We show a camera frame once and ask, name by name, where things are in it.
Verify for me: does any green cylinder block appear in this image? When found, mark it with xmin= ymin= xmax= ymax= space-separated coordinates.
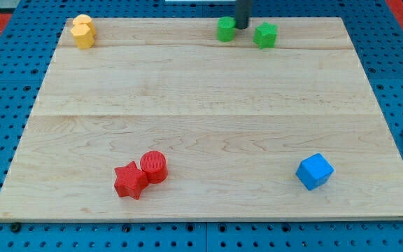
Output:
xmin=216 ymin=16 xmax=236 ymax=42

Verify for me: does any wooden board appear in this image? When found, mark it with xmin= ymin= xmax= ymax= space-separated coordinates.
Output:
xmin=0 ymin=17 xmax=403 ymax=223

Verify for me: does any yellow hexagon block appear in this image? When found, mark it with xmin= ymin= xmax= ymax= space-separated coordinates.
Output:
xmin=71 ymin=24 xmax=94 ymax=49

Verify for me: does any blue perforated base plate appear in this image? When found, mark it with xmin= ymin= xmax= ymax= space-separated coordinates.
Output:
xmin=0 ymin=1 xmax=403 ymax=251

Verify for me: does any blue cube block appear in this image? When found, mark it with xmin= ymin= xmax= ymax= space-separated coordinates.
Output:
xmin=295 ymin=153 xmax=334 ymax=190

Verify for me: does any red star block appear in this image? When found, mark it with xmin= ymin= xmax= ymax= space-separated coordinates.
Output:
xmin=114 ymin=161 xmax=149 ymax=200

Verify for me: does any red cylinder block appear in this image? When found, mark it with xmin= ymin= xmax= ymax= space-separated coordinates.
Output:
xmin=140 ymin=150 xmax=168 ymax=184

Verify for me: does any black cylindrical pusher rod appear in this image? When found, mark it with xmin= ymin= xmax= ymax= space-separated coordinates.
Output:
xmin=234 ymin=0 xmax=253 ymax=29

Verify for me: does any green star block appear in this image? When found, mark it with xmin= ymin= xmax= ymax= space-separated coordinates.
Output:
xmin=253 ymin=22 xmax=278 ymax=49

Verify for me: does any yellow heart block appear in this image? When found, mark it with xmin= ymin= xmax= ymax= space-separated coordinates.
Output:
xmin=72 ymin=14 xmax=97 ymax=36

